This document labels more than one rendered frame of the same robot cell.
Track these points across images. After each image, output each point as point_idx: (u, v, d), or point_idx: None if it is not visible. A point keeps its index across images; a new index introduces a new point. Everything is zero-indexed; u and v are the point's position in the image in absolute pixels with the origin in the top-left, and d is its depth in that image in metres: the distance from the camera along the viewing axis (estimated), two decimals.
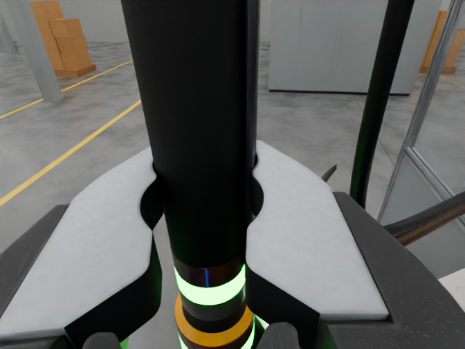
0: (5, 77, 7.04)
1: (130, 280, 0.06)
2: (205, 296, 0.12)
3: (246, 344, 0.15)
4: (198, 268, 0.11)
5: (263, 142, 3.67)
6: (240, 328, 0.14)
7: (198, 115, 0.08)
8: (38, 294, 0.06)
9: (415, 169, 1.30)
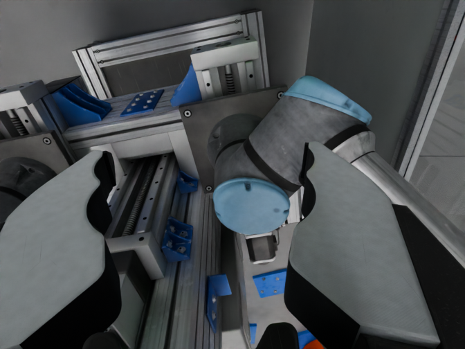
0: None
1: (87, 284, 0.06)
2: None
3: None
4: None
5: None
6: None
7: None
8: None
9: None
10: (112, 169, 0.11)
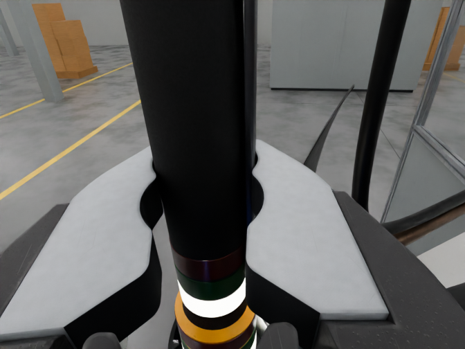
0: None
1: (130, 279, 0.06)
2: (205, 290, 0.12)
3: (248, 342, 0.14)
4: (197, 260, 0.11)
5: (265, 138, 3.61)
6: (241, 325, 0.14)
7: (195, 98, 0.07)
8: (38, 293, 0.06)
9: (427, 148, 1.22)
10: None
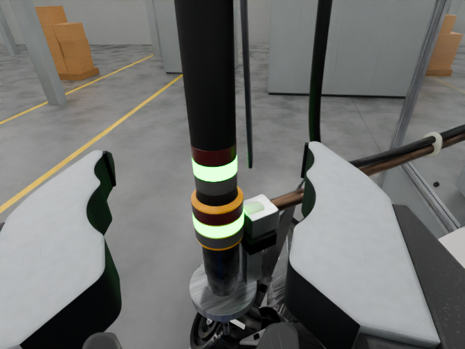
0: (9, 80, 7.18)
1: (86, 284, 0.06)
2: (212, 173, 0.20)
3: (238, 221, 0.23)
4: (207, 151, 0.19)
5: (262, 144, 3.78)
6: (233, 205, 0.22)
7: (210, 50, 0.16)
8: None
9: (400, 170, 1.40)
10: (112, 169, 0.11)
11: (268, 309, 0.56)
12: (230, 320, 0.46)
